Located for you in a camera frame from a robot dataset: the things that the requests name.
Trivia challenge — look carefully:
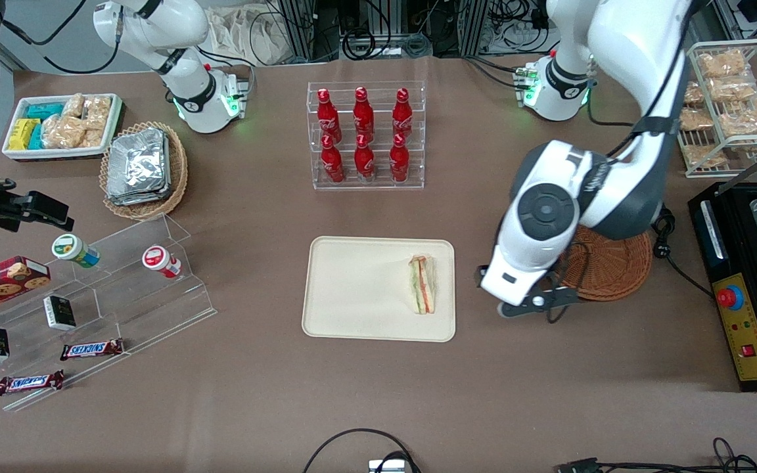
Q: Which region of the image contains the plastic triangle sandwich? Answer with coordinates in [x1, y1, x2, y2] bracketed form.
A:
[407, 255, 438, 315]

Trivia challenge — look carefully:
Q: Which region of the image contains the round brown wicker basket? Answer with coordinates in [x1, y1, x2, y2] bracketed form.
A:
[551, 223, 654, 302]

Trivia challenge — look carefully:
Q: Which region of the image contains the oval light wicker basket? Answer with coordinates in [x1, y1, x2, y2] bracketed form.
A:
[99, 121, 189, 221]

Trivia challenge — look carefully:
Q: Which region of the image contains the cream plastic serving tray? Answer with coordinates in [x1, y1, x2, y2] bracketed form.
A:
[302, 236, 457, 343]

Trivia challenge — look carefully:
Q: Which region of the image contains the green lid yogurt cup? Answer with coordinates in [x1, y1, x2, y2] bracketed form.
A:
[51, 233, 101, 269]

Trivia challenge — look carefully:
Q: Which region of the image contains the white plastic snack bin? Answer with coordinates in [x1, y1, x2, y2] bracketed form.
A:
[2, 93, 124, 162]

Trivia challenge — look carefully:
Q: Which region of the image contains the yellow snack packet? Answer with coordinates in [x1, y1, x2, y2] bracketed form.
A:
[9, 118, 41, 151]

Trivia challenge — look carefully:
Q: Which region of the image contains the silver foil packet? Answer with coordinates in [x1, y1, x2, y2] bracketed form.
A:
[107, 128, 169, 192]
[106, 185, 173, 207]

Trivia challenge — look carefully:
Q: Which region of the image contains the red lid yogurt cup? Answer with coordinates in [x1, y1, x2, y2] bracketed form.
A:
[141, 244, 183, 279]

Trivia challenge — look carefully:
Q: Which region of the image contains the clear acrylic stepped stand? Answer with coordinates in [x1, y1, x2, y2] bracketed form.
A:
[0, 213, 218, 413]

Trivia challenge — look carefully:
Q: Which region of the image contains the snickers chocolate bar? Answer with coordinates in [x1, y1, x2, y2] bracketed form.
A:
[0, 370, 66, 397]
[59, 338, 125, 361]

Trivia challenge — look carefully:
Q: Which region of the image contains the red emergency stop button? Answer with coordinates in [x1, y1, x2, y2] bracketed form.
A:
[716, 284, 745, 311]

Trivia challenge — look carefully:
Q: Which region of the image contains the red cola bottle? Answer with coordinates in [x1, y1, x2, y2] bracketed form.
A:
[388, 133, 411, 183]
[317, 89, 342, 143]
[320, 135, 346, 184]
[353, 87, 376, 141]
[354, 133, 377, 182]
[392, 87, 414, 138]

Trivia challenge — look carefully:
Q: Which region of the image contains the clear acrylic bottle rack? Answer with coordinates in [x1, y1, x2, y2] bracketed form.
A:
[307, 81, 426, 191]

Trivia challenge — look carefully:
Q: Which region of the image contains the white cloth bag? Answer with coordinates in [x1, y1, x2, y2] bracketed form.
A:
[206, 4, 291, 67]

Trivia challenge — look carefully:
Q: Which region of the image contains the black power cable with plug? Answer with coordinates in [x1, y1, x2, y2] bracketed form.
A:
[651, 208, 715, 298]

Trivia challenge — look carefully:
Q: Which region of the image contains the black cable with connector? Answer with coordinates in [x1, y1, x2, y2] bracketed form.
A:
[554, 436, 757, 473]

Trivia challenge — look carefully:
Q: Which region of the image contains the black looped cable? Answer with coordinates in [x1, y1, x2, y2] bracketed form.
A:
[302, 428, 423, 473]

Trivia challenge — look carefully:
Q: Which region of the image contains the aluminium frame post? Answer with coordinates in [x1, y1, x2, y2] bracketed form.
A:
[456, 0, 491, 57]
[275, 0, 317, 61]

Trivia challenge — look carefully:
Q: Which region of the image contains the white wire rack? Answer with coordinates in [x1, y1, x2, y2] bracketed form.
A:
[674, 39, 757, 179]

